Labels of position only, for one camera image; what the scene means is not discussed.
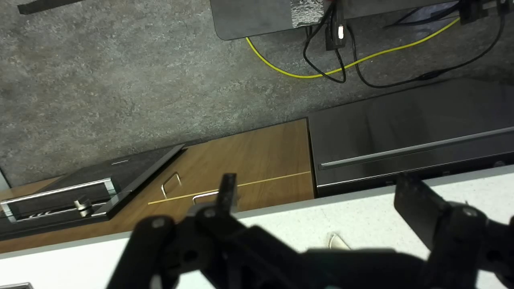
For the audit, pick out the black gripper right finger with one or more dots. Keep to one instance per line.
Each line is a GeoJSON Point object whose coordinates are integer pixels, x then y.
{"type": "Point", "coordinates": [462, 240]}

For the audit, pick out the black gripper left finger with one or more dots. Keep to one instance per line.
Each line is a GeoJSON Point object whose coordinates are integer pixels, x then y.
{"type": "Point", "coordinates": [211, 241]}

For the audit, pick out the wooden lower cabinet front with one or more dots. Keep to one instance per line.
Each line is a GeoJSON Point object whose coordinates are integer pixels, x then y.
{"type": "Point", "coordinates": [272, 164]}

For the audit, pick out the black dishwasher front panel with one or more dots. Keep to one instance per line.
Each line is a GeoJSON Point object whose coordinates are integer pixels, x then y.
{"type": "Point", "coordinates": [431, 131]}

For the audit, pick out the black open drawer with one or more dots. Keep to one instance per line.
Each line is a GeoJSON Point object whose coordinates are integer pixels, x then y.
{"type": "Point", "coordinates": [84, 197]}

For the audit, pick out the silver cabinet handle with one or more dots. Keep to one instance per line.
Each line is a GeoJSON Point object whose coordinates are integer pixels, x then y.
{"type": "Point", "coordinates": [169, 184]}

